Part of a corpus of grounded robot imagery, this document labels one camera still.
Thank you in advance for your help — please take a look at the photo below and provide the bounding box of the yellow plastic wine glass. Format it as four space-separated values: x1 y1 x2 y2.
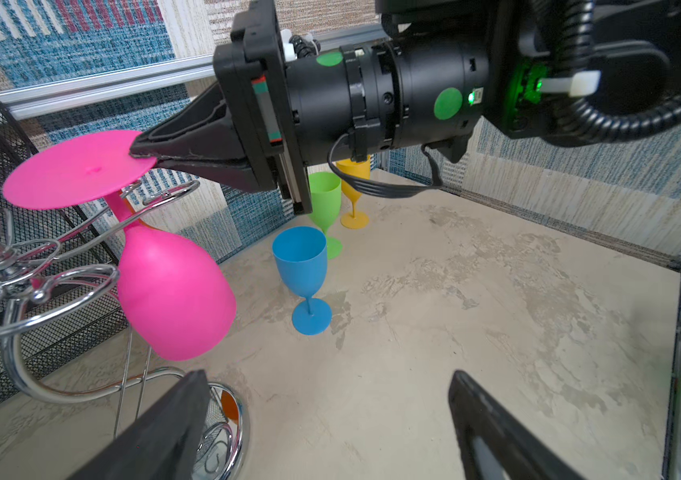
336 157 372 230

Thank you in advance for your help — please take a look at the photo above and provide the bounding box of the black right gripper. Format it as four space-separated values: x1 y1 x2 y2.
130 1 312 215

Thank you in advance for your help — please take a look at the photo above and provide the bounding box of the black corrugated cable conduit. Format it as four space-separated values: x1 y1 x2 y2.
531 0 681 145

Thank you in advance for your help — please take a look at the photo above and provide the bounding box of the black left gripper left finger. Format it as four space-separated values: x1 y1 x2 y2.
70 370 210 479

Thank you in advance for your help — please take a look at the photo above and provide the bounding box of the green plastic wine glass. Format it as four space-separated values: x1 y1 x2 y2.
308 171 343 259

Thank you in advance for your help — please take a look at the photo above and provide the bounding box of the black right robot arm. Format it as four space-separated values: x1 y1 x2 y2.
130 1 681 214

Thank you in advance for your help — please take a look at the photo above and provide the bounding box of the chrome wire wine glass rack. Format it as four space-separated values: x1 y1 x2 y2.
0 179 246 480

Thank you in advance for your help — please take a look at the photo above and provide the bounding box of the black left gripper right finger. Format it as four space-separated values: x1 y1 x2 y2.
448 370 582 480

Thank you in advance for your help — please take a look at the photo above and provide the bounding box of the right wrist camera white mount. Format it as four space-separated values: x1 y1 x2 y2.
280 29 322 62

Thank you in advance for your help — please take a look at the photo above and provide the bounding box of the blue plastic wine glass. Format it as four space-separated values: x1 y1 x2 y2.
272 226 332 336

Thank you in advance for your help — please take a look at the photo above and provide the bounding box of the pink plastic wine glass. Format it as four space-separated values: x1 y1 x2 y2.
2 130 236 362

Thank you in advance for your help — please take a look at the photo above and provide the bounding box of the black wire shelf rack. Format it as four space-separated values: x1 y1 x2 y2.
0 104 126 405

